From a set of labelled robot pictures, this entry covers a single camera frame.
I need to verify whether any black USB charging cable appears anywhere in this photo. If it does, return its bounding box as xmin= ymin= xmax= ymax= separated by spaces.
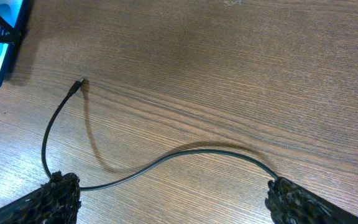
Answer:
xmin=40 ymin=78 xmax=280 ymax=192

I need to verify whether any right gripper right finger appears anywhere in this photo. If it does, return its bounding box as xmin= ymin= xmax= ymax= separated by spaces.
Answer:
xmin=265 ymin=177 xmax=358 ymax=224

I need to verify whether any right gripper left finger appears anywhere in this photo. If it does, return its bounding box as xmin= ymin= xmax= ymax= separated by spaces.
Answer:
xmin=0 ymin=171 xmax=81 ymax=224

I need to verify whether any blue Samsung Galaxy smartphone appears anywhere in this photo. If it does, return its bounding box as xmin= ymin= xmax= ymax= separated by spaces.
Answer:
xmin=0 ymin=0 xmax=29 ymax=87

